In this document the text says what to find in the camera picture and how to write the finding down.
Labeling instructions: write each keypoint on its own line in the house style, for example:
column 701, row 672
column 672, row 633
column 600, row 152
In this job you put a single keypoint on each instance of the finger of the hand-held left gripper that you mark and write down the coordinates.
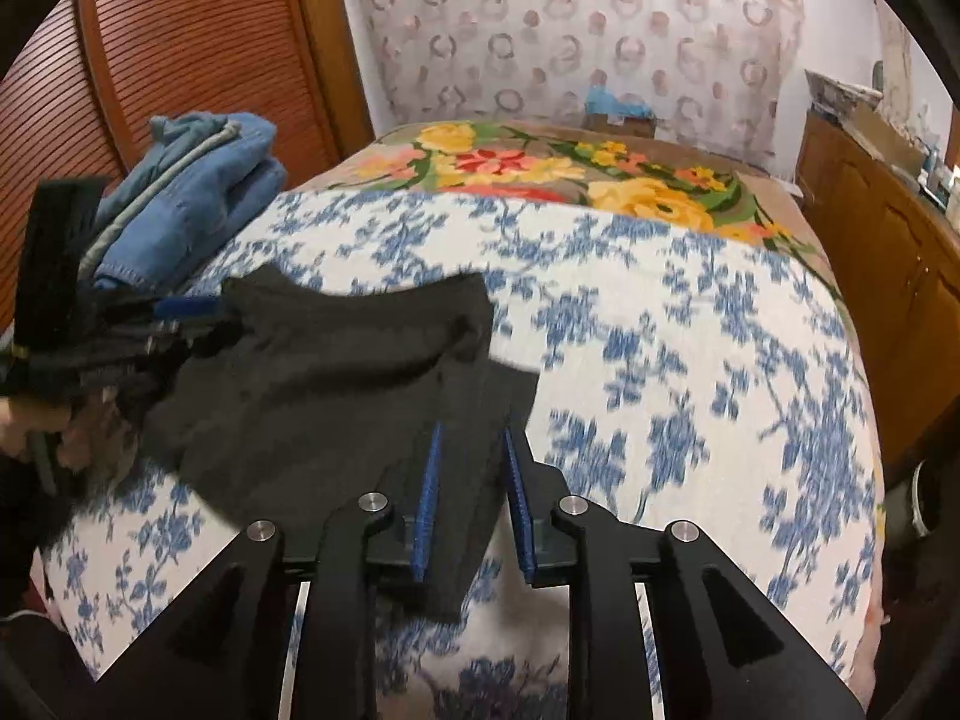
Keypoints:
column 161, row 341
column 184, row 307

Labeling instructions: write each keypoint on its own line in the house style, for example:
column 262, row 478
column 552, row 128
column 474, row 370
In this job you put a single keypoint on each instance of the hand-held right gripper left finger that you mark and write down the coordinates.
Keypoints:
column 429, row 502

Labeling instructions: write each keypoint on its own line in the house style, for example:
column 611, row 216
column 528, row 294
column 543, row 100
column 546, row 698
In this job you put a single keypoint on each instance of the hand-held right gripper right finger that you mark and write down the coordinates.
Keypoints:
column 521, row 510

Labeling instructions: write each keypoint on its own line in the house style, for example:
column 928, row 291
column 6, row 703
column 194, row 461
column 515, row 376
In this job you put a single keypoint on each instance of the black pants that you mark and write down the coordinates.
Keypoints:
column 315, row 397

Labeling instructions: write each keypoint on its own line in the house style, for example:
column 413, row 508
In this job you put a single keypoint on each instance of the person's left hand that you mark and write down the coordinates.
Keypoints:
column 30, row 427

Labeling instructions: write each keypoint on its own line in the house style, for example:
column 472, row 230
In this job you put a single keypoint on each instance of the blue folded jeans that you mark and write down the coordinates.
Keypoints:
column 225, row 195

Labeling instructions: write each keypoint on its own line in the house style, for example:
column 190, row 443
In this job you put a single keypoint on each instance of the teal folded garment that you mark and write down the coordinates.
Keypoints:
column 187, row 127

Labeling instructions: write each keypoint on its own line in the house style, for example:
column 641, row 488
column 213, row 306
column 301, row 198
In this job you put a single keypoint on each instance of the blue floral bedspread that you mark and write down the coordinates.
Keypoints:
column 675, row 405

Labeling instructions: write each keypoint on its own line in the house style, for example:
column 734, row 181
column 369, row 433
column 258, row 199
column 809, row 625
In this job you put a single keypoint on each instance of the wooden louvered door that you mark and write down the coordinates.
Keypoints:
column 195, row 52

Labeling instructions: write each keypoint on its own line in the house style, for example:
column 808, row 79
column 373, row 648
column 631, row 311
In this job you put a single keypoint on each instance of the yellow red flower blanket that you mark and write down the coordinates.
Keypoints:
column 600, row 172

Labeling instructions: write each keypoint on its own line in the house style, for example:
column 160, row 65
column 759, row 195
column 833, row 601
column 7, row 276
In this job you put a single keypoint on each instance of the small cardboard box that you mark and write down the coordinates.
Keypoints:
column 622, row 126

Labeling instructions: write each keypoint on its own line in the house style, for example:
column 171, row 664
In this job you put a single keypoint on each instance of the blue plastic bag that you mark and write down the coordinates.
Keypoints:
column 615, row 101

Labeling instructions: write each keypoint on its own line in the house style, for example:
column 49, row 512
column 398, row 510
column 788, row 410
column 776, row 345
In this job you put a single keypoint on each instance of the wooden cabinet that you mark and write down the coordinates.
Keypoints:
column 885, row 277

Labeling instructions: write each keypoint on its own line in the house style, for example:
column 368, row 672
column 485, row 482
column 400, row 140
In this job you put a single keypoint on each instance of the circle patterned curtain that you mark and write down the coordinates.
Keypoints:
column 570, row 22

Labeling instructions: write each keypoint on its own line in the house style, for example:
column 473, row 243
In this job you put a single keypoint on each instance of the open cardboard box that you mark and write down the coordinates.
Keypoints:
column 889, row 139

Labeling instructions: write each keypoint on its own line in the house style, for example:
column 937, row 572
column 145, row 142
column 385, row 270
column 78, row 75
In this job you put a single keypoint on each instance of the cream lace curtain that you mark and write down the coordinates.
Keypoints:
column 894, row 52

